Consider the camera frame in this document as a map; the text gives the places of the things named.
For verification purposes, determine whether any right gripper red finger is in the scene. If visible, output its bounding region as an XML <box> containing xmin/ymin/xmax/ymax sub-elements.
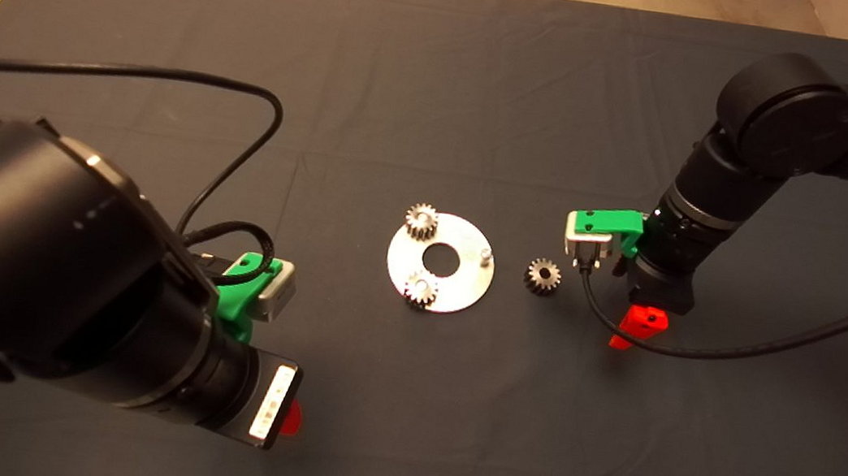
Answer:
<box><xmin>608</xmin><ymin>300</ymin><xmax>671</xmax><ymax>357</ymax></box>

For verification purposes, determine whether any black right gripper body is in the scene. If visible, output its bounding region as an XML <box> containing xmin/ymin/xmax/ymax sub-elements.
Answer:
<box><xmin>622</xmin><ymin>253</ymin><xmax>702</xmax><ymax>317</ymax></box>

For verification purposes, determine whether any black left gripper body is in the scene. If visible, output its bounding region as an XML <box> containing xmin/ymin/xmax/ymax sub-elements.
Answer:
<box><xmin>221</xmin><ymin>344</ymin><xmax>307</xmax><ymax>455</ymax></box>

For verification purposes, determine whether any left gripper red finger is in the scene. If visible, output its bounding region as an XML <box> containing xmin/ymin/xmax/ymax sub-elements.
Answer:
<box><xmin>279</xmin><ymin>400</ymin><xmax>305</xmax><ymax>437</ymax></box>

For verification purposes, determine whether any small steel spur gear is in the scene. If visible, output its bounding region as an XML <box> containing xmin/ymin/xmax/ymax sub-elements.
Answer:
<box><xmin>521</xmin><ymin>256</ymin><xmax>564</xmax><ymax>298</ymax></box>
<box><xmin>402</xmin><ymin>269</ymin><xmax>442</xmax><ymax>312</ymax></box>
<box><xmin>402</xmin><ymin>201</ymin><xmax>441</xmax><ymax>242</ymax></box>

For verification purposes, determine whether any round metal carrier plate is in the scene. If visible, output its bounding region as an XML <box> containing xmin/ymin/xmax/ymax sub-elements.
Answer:
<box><xmin>381</xmin><ymin>206</ymin><xmax>502</xmax><ymax>320</ymax></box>

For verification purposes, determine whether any dark grey table cloth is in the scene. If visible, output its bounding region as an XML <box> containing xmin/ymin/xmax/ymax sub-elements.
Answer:
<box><xmin>0</xmin><ymin>0</ymin><xmax>848</xmax><ymax>476</ymax></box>

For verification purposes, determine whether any black right camera cable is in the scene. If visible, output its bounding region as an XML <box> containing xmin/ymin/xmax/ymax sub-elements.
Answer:
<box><xmin>570</xmin><ymin>142</ymin><xmax>848</xmax><ymax>380</ymax></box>

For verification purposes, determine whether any green right camera mount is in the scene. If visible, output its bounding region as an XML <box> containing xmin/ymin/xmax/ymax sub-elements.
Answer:
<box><xmin>570</xmin><ymin>203</ymin><xmax>647</xmax><ymax>261</ymax></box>

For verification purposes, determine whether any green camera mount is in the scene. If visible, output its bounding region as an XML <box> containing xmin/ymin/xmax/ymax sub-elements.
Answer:
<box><xmin>210</xmin><ymin>249</ymin><xmax>287</xmax><ymax>348</ymax></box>
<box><xmin>570</xmin><ymin>203</ymin><xmax>647</xmax><ymax>261</ymax></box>

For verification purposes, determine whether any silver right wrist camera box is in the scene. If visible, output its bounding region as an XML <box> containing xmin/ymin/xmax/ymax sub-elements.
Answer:
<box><xmin>560</xmin><ymin>210</ymin><xmax>617</xmax><ymax>266</ymax></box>

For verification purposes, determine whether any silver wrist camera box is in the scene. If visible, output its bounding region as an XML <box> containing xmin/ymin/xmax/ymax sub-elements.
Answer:
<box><xmin>560</xmin><ymin>210</ymin><xmax>617</xmax><ymax>266</ymax></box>
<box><xmin>253</xmin><ymin>257</ymin><xmax>300</xmax><ymax>326</ymax></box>

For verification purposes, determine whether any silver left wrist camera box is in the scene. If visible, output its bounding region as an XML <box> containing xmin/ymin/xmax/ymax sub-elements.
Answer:
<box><xmin>253</xmin><ymin>257</ymin><xmax>300</xmax><ymax>326</ymax></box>

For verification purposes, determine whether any green left camera mount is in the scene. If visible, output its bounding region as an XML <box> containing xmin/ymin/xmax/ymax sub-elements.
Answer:
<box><xmin>210</xmin><ymin>249</ymin><xmax>287</xmax><ymax>348</ymax></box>

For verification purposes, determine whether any thin black left camera cable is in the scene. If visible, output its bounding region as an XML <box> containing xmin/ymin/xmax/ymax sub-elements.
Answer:
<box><xmin>0</xmin><ymin>46</ymin><xmax>299</xmax><ymax>292</ymax></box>

